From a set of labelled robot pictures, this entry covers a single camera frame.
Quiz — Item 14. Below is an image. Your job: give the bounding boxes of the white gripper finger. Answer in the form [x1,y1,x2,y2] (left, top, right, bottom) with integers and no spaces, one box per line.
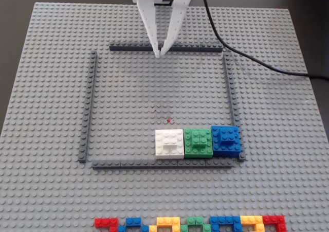
[135,0,162,59]
[159,0,195,58]

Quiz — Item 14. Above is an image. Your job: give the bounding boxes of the white Lego cube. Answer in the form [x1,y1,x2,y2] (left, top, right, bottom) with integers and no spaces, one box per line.
[155,129,186,160]

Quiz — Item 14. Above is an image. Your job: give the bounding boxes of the green Lego cube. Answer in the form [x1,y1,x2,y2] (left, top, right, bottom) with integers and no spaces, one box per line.
[184,128,214,159]

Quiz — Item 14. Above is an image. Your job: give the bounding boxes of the blue Lego cube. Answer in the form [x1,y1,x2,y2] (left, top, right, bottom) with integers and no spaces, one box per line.
[210,125,242,158]

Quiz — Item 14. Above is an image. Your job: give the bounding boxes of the grey Lego baseplate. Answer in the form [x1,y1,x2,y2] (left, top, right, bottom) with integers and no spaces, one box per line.
[0,2,329,232]

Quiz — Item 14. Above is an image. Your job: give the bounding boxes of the yellow Lego brick shape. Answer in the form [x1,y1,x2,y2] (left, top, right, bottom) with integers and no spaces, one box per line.
[149,217,181,232]
[240,216,265,232]

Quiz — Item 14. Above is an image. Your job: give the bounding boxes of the blue Lego brick shape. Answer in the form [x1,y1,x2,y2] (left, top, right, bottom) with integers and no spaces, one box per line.
[118,217,150,232]
[209,216,244,232]

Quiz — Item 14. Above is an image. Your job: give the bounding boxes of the green Lego brick shape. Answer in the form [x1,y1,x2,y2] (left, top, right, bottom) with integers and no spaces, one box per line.
[179,216,211,232]

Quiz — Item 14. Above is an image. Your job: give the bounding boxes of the red Lego brick shape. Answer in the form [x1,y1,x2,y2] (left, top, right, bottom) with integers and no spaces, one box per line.
[262,215,287,232]
[94,218,119,232]

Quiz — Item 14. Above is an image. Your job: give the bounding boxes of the dark grey long wall strip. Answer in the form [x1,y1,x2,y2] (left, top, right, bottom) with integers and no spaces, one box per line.
[78,50,98,164]
[221,52,246,162]
[92,159,233,170]
[109,42,224,54]

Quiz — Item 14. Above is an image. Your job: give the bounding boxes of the thick black cable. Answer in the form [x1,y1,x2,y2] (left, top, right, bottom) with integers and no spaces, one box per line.
[202,0,329,81]

